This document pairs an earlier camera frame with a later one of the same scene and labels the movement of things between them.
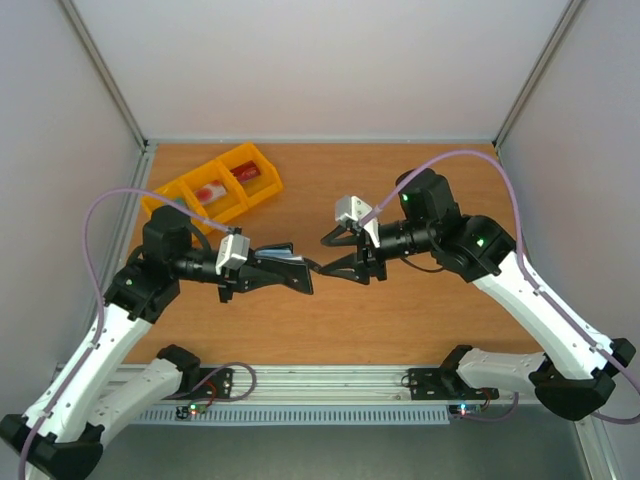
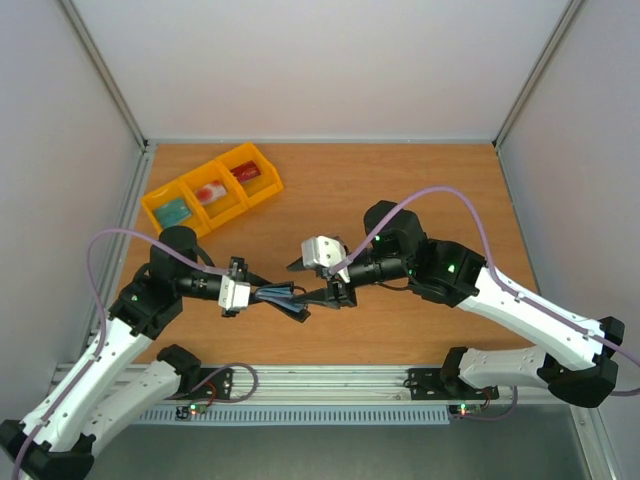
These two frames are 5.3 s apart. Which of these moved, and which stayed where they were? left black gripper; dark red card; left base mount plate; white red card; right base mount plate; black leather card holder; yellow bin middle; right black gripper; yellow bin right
Moved: black leather card holder; left black gripper; right black gripper
Stayed: yellow bin right; right base mount plate; white red card; yellow bin middle; dark red card; left base mount plate
